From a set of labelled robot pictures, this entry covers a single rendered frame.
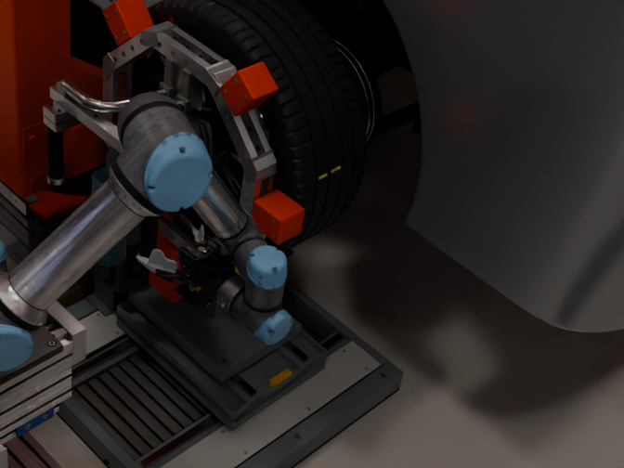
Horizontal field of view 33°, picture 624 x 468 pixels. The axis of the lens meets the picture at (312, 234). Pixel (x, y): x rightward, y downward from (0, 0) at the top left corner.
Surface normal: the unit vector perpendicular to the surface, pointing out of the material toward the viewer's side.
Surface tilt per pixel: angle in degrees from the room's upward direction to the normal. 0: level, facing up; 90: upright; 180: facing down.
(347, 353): 0
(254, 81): 35
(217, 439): 0
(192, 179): 85
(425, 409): 0
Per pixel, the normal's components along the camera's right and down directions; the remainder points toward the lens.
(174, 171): 0.52, 0.54
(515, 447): 0.14, -0.76
